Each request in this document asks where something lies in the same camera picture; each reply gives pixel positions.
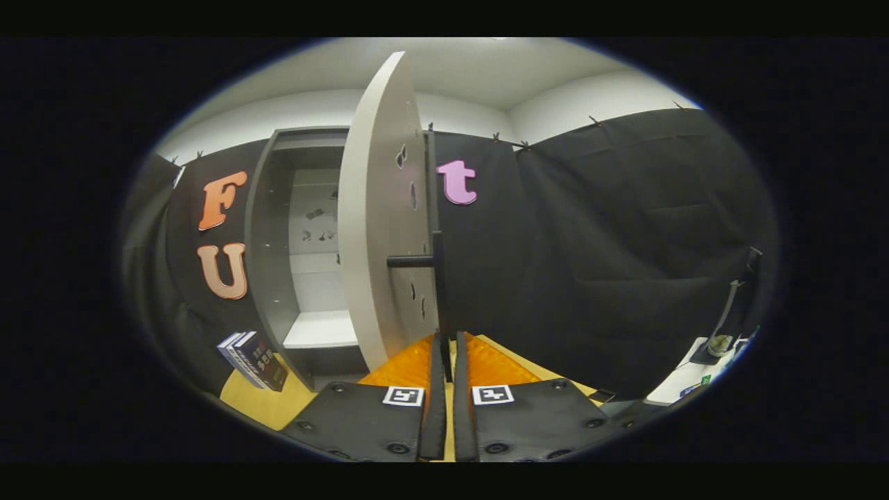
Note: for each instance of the white cabinet door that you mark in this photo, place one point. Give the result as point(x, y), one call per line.
point(378, 208)

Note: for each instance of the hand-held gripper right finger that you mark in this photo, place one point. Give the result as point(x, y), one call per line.
point(464, 417)

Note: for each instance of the black stand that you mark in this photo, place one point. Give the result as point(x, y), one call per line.
point(729, 305)

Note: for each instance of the white side table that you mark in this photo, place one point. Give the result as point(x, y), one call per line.
point(684, 378)

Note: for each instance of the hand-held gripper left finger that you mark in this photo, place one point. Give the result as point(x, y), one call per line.
point(434, 417)

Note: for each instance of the small yellowish object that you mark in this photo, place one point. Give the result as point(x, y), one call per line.
point(719, 345)

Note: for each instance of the dark blue book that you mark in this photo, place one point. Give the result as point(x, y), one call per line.
point(267, 364)

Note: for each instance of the grey cabinet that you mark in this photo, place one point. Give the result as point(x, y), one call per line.
point(271, 243)

